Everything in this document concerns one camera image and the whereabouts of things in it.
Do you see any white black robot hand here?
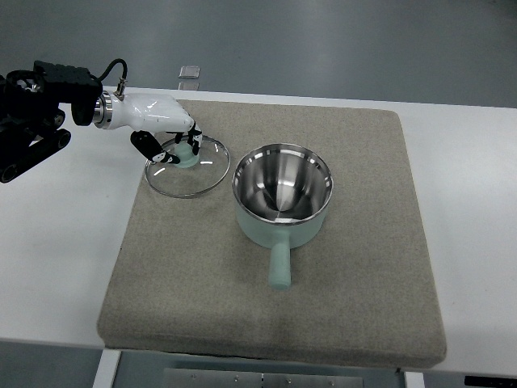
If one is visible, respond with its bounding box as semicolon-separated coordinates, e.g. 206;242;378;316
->
93;91;203;168

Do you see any glass lid with green knob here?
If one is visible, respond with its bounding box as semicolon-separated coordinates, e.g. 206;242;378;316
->
145;135;231;199

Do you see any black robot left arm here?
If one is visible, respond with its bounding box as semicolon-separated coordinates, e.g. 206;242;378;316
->
1;61;103;183

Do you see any mint green steel pot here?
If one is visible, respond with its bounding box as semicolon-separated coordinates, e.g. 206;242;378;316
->
232;143;334;290

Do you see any clear floor plate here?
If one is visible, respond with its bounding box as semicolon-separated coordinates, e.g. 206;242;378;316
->
179;65;200;79

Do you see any beige fabric mat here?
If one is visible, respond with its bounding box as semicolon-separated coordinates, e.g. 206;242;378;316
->
97;100;447;369

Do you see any grey metal plate below table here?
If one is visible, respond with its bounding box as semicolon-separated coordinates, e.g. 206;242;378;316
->
162;369;364;388

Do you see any white table leg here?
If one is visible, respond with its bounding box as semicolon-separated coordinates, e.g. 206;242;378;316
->
92;349;121;388

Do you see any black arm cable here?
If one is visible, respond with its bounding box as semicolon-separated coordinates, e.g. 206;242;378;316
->
98;58;129;101

